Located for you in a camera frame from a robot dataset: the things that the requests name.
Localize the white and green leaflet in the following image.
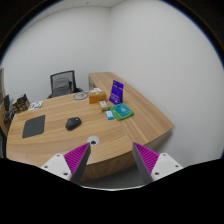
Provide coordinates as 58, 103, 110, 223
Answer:
27, 100, 45, 111

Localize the purple retail package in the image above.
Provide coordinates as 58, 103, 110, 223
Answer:
108, 79, 125, 106

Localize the small blue packet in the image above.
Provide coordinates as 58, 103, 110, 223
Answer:
104, 110, 115, 121

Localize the grey backpack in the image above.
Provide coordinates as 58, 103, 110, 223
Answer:
53, 77, 74, 96

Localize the wooden shelf unit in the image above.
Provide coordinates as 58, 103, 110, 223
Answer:
0, 68, 6, 104

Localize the dark printed box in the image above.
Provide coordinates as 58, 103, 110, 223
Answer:
11, 93, 32, 114

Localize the green packet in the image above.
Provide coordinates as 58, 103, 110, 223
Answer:
110, 103, 135, 121

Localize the black mesh office chair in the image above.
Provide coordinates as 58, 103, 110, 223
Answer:
47, 69, 84, 100

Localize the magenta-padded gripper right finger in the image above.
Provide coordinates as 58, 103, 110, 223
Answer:
132, 142, 184, 185

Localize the small tan labelled box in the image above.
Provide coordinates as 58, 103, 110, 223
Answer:
98, 100, 110, 112

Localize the round silver cable grommet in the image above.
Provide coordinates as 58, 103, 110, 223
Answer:
87, 135, 100, 146

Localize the black computer mouse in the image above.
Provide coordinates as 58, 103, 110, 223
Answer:
65, 116, 83, 132

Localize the brown cardboard box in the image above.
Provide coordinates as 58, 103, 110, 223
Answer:
88, 90, 108, 105

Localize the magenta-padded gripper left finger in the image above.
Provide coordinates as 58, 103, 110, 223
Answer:
40, 142, 92, 185

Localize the dark grey mouse pad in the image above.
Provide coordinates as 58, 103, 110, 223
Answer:
21, 114, 46, 139

